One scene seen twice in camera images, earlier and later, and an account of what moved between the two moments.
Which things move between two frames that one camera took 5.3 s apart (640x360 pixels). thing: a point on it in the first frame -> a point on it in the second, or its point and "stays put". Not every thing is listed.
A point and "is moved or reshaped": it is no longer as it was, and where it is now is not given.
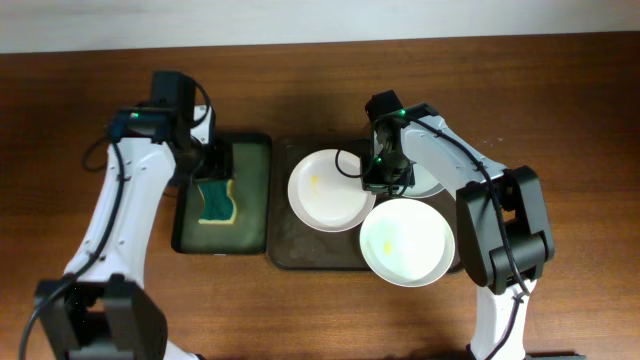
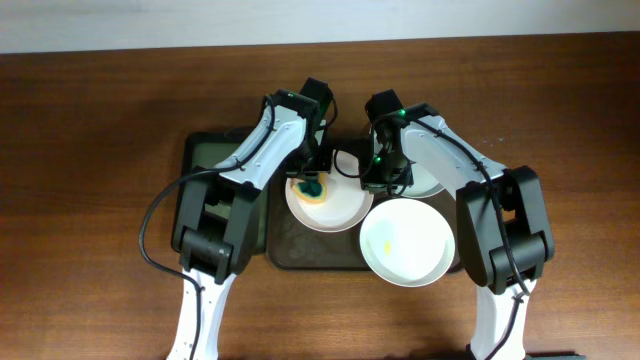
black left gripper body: [217, 161] -> [311, 159]
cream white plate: [407, 242] stays put
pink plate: [326, 191] stays put
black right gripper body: [387, 173] stays put
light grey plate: [424, 184] stays put
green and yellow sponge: [219, 206] is moved or reshaped
